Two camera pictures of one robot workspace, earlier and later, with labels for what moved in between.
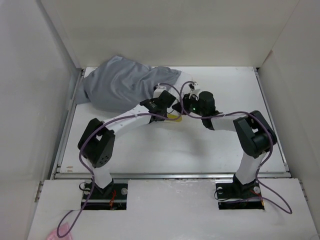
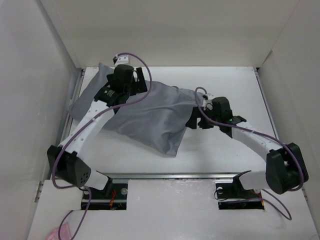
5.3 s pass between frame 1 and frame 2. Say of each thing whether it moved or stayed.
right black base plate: stayed
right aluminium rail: stayed
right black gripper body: moved
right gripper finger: moved
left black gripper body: moved
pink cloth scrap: stayed
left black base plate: stayed
